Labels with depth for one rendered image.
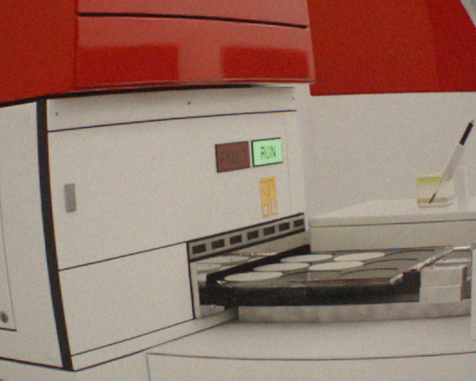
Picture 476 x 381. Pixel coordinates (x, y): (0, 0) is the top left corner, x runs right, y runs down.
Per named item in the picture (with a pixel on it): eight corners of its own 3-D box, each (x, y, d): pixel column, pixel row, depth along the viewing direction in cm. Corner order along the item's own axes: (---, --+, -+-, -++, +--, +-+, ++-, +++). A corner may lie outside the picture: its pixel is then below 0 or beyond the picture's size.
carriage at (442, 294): (419, 305, 182) (419, 288, 182) (474, 268, 214) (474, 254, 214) (460, 302, 178) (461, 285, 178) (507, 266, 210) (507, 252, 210)
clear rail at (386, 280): (190, 288, 199) (189, 280, 199) (195, 288, 200) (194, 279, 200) (394, 286, 181) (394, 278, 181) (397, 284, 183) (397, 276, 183)
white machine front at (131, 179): (63, 369, 163) (36, 100, 161) (298, 290, 235) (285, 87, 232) (78, 371, 162) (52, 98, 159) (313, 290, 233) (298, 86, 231)
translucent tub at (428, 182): (416, 208, 232) (414, 174, 232) (425, 204, 239) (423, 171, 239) (447, 206, 229) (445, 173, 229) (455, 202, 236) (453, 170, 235)
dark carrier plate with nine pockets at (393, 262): (201, 285, 200) (200, 281, 200) (290, 257, 230) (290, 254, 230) (389, 281, 184) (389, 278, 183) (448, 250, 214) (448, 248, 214)
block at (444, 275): (421, 287, 182) (421, 268, 182) (426, 283, 185) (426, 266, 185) (461, 284, 179) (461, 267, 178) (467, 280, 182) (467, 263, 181)
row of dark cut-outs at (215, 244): (187, 258, 193) (186, 243, 193) (303, 227, 232) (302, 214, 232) (190, 258, 193) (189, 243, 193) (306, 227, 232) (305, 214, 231)
